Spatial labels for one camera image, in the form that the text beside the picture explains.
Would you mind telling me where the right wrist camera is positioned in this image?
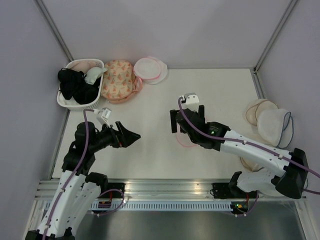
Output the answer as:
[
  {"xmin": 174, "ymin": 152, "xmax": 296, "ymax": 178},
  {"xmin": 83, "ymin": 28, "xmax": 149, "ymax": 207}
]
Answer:
[{"xmin": 179, "ymin": 92, "xmax": 200, "ymax": 112}]

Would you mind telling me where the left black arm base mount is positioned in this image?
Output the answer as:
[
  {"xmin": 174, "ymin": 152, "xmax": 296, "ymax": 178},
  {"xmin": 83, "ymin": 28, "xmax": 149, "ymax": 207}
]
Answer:
[{"xmin": 85, "ymin": 172, "xmax": 125, "ymax": 200}]

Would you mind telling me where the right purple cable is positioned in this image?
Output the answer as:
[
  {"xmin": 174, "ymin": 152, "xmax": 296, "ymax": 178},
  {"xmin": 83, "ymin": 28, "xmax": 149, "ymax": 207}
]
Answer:
[{"xmin": 177, "ymin": 96, "xmax": 320, "ymax": 218}]

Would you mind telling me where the white slotted cable duct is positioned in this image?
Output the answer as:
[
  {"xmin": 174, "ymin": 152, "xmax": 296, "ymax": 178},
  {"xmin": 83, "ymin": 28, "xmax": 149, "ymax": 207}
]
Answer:
[{"xmin": 87, "ymin": 201, "xmax": 232, "ymax": 211}]

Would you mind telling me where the pale pink bra in basket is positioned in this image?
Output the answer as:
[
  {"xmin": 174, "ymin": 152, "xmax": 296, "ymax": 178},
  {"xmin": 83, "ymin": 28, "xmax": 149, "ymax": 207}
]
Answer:
[{"xmin": 67, "ymin": 60, "xmax": 100, "ymax": 74}]

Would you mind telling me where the mint green bra in basket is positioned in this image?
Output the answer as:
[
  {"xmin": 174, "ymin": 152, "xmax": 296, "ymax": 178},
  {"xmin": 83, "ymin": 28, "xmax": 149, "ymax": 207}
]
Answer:
[{"xmin": 84, "ymin": 66, "xmax": 107, "ymax": 85}]

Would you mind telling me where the black bra in basket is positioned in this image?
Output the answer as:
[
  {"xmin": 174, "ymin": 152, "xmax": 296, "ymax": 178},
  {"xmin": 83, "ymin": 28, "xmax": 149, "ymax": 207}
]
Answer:
[{"xmin": 73, "ymin": 79, "xmax": 101, "ymax": 105}]

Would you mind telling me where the right aluminium frame post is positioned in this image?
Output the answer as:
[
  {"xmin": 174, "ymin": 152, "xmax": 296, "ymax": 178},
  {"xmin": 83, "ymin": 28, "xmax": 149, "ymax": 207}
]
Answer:
[{"xmin": 252, "ymin": 0, "xmax": 299, "ymax": 74}]

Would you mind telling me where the aluminium mounting rail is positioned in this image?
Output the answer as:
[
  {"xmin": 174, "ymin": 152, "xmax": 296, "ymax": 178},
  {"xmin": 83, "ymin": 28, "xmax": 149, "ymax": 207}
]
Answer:
[{"xmin": 36, "ymin": 177, "xmax": 308, "ymax": 201}]

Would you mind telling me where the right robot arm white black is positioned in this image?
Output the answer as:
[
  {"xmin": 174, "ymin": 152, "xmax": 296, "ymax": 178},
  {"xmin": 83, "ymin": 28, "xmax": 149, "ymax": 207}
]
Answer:
[{"xmin": 169, "ymin": 105, "xmax": 308, "ymax": 200}]

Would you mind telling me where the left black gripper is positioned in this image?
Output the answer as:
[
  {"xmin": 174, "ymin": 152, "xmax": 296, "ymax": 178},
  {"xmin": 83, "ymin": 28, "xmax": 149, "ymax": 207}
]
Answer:
[{"xmin": 89, "ymin": 120, "xmax": 140, "ymax": 152}]

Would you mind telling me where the white plastic laundry basket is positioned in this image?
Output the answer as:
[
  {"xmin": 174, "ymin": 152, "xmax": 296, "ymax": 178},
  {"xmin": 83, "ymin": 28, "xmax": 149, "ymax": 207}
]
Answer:
[{"xmin": 56, "ymin": 58, "xmax": 106, "ymax": 111}]

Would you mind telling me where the white round bag pink trim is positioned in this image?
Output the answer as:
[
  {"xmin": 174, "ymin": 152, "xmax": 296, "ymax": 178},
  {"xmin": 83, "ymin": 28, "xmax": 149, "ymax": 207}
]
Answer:
[{"xmin": 133, "ymin": 56, "xmax": 168, "ymax": 85}]

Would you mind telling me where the left aluminium frame post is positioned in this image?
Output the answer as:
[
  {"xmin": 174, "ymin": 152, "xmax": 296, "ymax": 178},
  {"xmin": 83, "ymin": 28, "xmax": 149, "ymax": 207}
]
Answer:
[{"xmin": 33, "ymin": 0, "xmax": 74, "ymax": 62}]

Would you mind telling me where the white bra in basket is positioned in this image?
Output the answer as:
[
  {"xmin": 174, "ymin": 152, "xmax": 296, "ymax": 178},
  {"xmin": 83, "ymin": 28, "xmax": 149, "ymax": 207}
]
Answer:
[{"xmin": 57, "ymin": 91, "xmax": 76, "ymax": 106}]

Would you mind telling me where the black lace bra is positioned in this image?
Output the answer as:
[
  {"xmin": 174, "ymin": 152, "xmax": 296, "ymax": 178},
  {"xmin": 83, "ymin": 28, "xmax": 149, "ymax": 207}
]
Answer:
[{"xmin": 57, "ymin": 68, "xmax": 86, "ymax": 100}]

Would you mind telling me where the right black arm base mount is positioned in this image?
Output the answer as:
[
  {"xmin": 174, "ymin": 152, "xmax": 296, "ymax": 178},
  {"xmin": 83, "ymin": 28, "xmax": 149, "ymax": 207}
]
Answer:
[{"xmin": 210, "ymin": 171, "xmax": 251, "ymax": 200}]

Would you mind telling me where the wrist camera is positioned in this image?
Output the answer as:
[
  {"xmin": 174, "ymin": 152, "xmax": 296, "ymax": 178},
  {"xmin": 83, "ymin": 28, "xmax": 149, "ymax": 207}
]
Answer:
[
  {"xmin": 93, "ymin": 107, "xmax": 112, "ymax": 127},
  {"xmin": 179, "ymin": 92, "xmax": 200, "ymax": 112}
]

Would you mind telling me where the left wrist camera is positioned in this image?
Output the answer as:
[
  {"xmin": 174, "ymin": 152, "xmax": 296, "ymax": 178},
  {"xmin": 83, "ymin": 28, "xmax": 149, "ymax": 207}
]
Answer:
[{"xmin": 93, "ymin": 107, "xmax": 112, "ymax": 127}]

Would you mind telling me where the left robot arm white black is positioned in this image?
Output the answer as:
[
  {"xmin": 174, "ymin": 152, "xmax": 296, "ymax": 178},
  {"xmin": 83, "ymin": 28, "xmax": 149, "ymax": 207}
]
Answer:
[{"xmin": 25, "ymin": 120, "xmax": 141, "ymax": 240}]

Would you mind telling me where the aluminium frame post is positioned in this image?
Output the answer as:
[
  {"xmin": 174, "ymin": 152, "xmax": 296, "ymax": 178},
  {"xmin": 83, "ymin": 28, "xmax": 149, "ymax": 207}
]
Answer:
[
  {"xmin": 33, "ymin": 0, "xmax": 74, "ymax": 62},
  {"xmin": 252, "ymin": 0, "xmax": 299, "ymax": 74}
]

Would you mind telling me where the floral peach laundry bag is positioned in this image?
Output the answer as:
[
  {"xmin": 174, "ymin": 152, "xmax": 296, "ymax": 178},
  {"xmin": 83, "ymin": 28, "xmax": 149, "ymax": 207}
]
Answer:
[{"xmin": 100, "ymin": 60, "xmax": 143, "ymax": 104}]

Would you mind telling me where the round mesh bag pink trim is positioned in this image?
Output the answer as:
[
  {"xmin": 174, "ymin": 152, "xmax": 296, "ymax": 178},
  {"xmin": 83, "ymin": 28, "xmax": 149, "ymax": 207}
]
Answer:
[{"xmin": 175, "ymin": 132, "xmax": 196, "ymax": 148}]

